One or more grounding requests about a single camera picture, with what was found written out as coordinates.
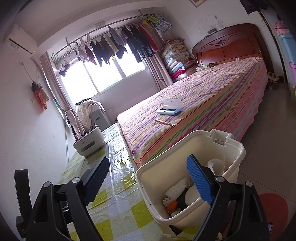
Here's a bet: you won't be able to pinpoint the red round stool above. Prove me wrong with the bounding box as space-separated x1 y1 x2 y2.
259 193 289 240

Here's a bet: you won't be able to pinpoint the white air conditioner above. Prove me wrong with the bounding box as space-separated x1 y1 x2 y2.
4 23 38 58

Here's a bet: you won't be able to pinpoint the slippers on floor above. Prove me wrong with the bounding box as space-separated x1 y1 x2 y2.
267 71 279 82

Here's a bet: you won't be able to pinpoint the cream plastic trash bin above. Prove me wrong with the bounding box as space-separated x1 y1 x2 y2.
136 129 246 230

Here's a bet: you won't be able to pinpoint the pink curtain left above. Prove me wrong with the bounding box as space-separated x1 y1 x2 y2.
40 52 72 111

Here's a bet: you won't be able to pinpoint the yellow pencil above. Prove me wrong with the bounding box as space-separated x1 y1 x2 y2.
155 119 173 126

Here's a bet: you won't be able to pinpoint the stack of folded quilts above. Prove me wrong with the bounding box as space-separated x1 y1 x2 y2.
161 38 197 82

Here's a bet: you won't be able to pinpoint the red wooden headboard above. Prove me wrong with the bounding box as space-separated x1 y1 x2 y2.
192 24 274 71

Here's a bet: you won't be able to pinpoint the blue plastic box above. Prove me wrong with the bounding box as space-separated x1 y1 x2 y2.
280 34 296 64

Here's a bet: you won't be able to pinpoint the framed picture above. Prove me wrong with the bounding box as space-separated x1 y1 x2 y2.
190 0 206 8

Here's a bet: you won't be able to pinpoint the pink curtain right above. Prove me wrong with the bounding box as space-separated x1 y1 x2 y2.
147 52 173 90

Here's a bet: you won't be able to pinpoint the white cabinet with cloth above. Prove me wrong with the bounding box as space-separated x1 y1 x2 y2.
75 98 111 131

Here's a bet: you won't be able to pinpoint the white desktop organizer box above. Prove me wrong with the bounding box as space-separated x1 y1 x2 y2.
73 125 104 157

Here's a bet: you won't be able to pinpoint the black hanging jacket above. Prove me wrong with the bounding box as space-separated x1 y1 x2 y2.
240 0 268 15

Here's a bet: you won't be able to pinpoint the blue pencil case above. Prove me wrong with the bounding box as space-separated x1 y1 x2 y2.
156 106 182 115

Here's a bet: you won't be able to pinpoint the panda and green plush toy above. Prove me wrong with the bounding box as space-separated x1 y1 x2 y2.
163 178 201 217

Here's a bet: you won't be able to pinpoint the hanging dark clothes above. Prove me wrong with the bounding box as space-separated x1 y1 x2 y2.
74 14 172 66

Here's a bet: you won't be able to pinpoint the pink curtain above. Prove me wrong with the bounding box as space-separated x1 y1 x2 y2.
40 52 72 111
147 52 173 90

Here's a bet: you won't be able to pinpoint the yellow checkered plastic tablecloth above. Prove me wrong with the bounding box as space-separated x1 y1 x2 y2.
59 124 199 240

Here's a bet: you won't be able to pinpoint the orange cloth on wall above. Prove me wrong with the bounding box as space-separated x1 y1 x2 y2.
31 81 50 110

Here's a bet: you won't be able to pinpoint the striped bed sheet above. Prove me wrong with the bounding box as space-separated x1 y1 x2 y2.
117 57 268 167

